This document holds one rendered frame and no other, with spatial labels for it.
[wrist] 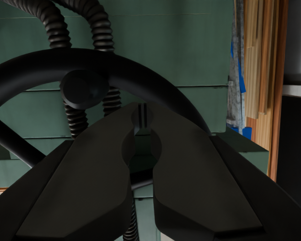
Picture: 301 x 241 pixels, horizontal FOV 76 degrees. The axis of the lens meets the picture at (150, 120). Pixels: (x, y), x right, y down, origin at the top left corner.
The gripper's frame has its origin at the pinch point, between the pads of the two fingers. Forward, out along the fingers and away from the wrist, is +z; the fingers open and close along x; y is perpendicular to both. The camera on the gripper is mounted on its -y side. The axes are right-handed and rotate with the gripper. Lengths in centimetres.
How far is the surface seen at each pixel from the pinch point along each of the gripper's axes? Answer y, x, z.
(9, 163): 21.4, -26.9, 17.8
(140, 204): 21.1, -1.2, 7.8
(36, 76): 0.0, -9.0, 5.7
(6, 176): 23.9, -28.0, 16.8
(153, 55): 3.2, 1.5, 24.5
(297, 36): 22, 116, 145
